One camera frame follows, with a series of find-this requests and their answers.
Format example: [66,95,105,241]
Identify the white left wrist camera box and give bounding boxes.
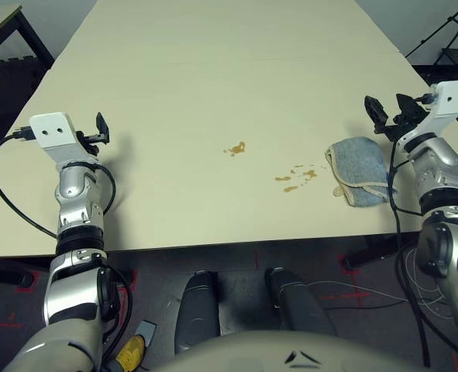
[29,112,98,166]

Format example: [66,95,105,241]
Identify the black table foot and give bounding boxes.
[0,258,36,290]
[343,232,420,272]

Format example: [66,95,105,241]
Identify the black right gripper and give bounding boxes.
[363,92,427,142]

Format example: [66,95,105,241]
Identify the dark grey robot right leg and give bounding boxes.
[263,267,339,339]

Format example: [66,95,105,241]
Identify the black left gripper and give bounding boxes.
[75,112,112,156]

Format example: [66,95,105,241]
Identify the white floor cables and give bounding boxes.
[305,247,458,322]

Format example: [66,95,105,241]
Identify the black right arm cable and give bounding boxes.
[386,92,435,367]

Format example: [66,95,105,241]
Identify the yellow plug connector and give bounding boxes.
[113,335,149,372]

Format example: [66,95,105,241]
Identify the black foam floor mat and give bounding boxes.
[0,56,53,171]

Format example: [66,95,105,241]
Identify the dark grey robot leg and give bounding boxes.
[263,267,339,339]
[173,270,222,356]

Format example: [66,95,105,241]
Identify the brown liquid streaks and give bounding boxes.
[274,164,329,194]

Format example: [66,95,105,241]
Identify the black step stool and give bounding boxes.
[433,48,458,73]

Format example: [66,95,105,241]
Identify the grey robot torso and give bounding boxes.
[165,329,441,372]

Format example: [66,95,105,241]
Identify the dark grey robot left leg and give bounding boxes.
[173,270,222,356]

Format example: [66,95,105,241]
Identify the blue terry cloth rag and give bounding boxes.
[324,136,398,208]

